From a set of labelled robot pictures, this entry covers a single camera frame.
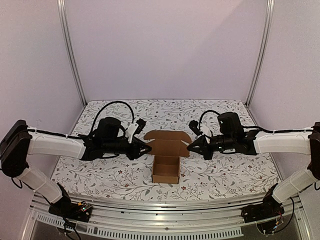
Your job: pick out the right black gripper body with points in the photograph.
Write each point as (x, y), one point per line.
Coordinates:
(204, 145)

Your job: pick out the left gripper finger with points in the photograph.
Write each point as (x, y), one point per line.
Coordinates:
(141, 144)
(137, 153)

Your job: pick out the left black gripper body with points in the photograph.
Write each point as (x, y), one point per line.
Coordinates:
(111, 147)

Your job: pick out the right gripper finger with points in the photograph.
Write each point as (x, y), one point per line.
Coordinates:
(200, 143)
(204, 152)

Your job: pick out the brown cardboard box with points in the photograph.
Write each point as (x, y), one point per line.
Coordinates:
(168, 147)

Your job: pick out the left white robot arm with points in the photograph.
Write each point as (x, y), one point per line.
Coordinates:
(22, 141)

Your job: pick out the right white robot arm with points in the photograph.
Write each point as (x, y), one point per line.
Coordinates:
(297, 141)

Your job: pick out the floral patterned table mat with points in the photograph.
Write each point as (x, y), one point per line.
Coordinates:
(224, 176)

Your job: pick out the perforated metal strip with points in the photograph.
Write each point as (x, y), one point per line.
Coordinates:
(123, 224)

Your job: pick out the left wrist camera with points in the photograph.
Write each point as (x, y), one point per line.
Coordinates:
(134, 128)

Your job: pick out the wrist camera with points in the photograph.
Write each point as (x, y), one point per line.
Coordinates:
(134, 128)
(200, 130)

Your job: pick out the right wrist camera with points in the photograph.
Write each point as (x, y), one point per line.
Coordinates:
(200, 130)

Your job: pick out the aluminium front rail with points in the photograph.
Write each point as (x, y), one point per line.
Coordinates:
(231, 205)

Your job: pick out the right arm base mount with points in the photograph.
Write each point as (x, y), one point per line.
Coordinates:
(267, 209)

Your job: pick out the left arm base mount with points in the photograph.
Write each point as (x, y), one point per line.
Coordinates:
(80, 211)

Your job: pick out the right aluminium corner post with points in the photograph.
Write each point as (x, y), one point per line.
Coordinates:
(270, 4)

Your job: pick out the aluminium corner post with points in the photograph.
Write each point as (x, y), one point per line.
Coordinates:
(270, 4)
(61, 6)

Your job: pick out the left aluminium corner post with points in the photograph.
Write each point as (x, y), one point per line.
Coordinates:
(61, 6)

